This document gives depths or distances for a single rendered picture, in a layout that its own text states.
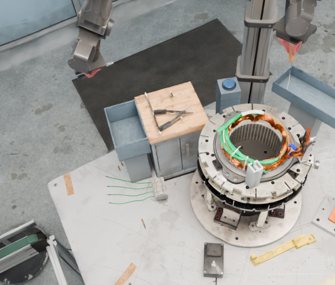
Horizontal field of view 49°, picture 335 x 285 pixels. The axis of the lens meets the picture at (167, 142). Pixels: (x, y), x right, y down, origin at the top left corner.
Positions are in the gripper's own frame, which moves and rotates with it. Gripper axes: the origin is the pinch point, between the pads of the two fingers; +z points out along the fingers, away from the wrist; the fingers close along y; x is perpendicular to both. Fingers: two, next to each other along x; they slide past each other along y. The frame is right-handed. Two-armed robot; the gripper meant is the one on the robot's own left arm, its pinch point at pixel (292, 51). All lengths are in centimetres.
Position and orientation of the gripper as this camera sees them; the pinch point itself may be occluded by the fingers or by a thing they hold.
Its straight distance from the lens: 118.9
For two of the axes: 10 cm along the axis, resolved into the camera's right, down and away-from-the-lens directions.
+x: 6.9, -6.7, 2.7
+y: 7.0, 5.1, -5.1
